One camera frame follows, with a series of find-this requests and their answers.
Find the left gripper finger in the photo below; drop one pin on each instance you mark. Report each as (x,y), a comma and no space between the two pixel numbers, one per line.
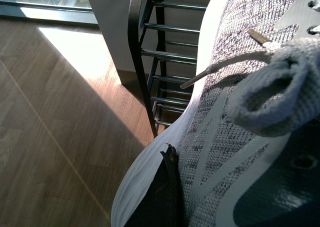
(162,205)

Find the grey knit sneaker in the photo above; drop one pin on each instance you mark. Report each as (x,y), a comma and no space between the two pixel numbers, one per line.
(248,143)

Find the black metal shoe rack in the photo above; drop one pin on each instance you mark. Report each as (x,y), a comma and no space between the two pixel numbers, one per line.
(163,37)

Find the dark framed floor window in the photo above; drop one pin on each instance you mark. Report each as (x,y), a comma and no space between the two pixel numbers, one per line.
(65,12)

